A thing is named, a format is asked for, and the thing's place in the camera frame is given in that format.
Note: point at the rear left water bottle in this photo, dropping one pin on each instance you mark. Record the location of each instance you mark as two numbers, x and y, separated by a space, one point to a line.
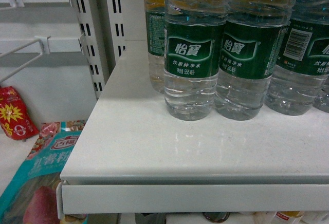
155 24

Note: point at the white slotted shelf upright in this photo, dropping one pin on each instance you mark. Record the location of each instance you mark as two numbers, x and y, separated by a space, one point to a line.
102 25

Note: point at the barcode Cestbon water bottle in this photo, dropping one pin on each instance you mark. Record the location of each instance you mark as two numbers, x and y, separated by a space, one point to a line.
302 65

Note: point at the front left Cestbon bottle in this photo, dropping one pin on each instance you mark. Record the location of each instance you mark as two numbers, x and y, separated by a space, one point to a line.
194 32

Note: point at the red snack packet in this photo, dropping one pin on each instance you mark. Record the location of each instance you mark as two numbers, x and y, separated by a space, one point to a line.
15 120

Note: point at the teal noodle snack bag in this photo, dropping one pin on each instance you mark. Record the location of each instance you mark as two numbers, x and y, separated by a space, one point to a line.
31 195

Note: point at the white wire display hook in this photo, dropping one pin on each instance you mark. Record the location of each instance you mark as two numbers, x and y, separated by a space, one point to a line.
38 46

